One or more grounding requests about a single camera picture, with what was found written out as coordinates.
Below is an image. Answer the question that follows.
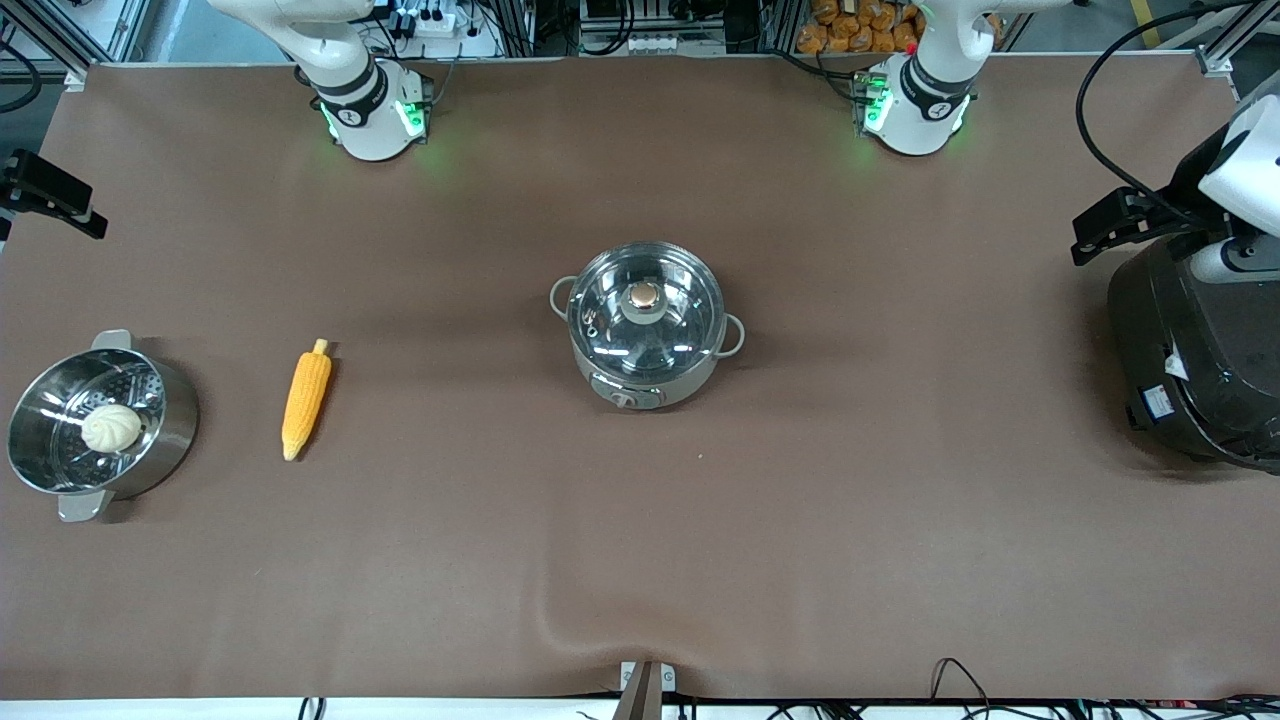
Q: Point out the yellow corn cob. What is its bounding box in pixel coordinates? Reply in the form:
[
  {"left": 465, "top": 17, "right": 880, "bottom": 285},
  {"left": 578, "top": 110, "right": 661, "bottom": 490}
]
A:
[{"left": 281, "top": 338, "right": 333, "bottom": 462}]

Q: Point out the glass pot lid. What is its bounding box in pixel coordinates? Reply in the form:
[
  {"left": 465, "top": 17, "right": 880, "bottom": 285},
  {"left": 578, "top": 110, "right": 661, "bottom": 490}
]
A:
[{"left": 567, "top": 243, "right": 726, "bottom": 379}]

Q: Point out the stainless steel steamer pot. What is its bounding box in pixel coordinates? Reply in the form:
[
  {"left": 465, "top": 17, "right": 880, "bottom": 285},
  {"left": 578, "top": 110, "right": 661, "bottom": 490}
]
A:
[{"left": 6, "top": 329, "right": 200, "bottom": 523}]

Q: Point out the grey electric cooking pot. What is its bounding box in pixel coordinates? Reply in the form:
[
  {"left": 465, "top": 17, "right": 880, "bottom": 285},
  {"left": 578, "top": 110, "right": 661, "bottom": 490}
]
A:
[{"left": 549, "top": 241, "right": 747, "bottom": 411}]

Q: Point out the black round cooker appliance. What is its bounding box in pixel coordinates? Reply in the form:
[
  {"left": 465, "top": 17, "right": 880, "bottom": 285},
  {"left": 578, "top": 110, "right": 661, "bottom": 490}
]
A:
[{"left": 1107, "top": 232, "right": 1280, "bottom": 473}]

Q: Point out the white steamed bun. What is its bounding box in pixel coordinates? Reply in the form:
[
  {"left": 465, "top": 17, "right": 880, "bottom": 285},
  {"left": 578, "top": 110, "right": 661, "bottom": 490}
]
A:
[{"left": 80, "top": 403, "right": 144, "bottom": 454}]

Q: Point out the bag of orange buns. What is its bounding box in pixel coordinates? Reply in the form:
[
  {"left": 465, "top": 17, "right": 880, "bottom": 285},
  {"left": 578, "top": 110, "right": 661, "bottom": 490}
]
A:
[{"left": 797, "top": 0, "right": 926, "bottom": 54}]

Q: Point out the white power strip with plugs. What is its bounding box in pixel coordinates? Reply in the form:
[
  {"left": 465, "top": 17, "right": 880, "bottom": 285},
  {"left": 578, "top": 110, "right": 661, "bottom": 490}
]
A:
[{"left": 392, "top": 0, "right": 503, "bottom": 58}]

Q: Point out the brown table mat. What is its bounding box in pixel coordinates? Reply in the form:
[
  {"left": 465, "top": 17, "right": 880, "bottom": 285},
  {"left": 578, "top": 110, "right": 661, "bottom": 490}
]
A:
[{"left": 0, "top": 52, "right": 1280, "bottom": 701}]

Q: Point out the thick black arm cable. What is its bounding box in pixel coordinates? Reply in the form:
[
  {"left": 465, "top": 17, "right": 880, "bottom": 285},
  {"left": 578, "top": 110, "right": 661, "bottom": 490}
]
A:
[{"left": 1075, "top": 0, "right": 1280, "bottom": 204}]

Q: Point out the aluminium frame profile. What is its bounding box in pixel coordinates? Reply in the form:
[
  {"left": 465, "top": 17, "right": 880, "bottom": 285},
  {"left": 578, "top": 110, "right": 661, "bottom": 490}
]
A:
[
  {"left": 1130, "top": 0, "right": 1280, "bottom": 77},
  {"left": 0, "top": 0, "right": 151, "bottom": 93}
]

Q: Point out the thin black looped cable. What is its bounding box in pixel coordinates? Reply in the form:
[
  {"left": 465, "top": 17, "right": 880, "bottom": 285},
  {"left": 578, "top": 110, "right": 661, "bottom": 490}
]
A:
[{"left": 930, "top": 656, "right": 993, "bottom": 720}]

